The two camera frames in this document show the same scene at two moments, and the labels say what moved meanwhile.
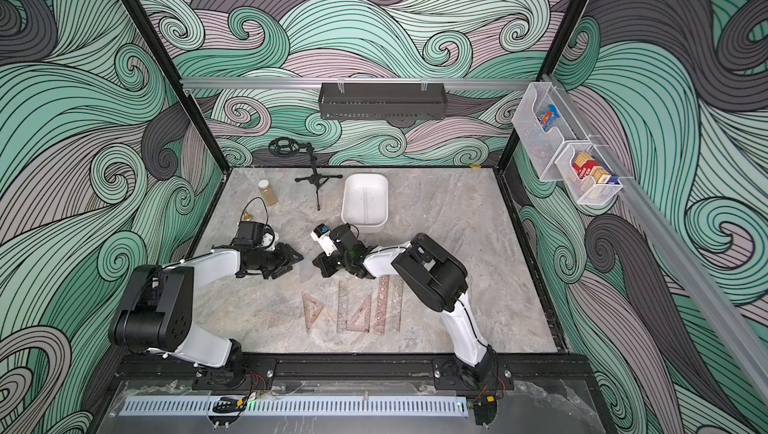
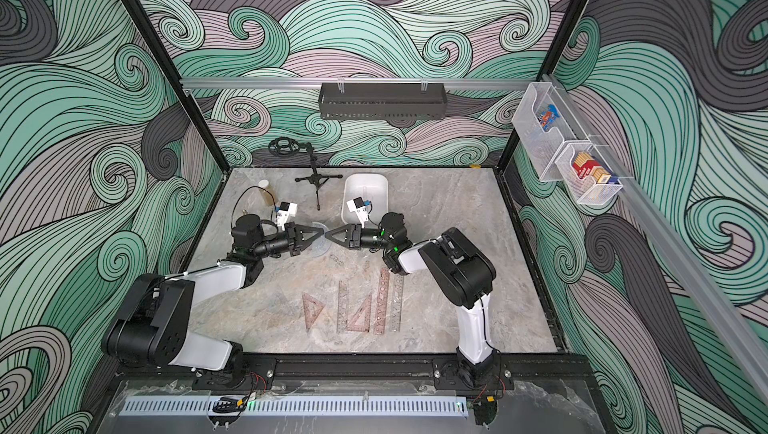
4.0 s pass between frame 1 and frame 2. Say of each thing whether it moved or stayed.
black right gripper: moved
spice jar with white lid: stayed
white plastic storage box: stayed
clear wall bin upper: stayed
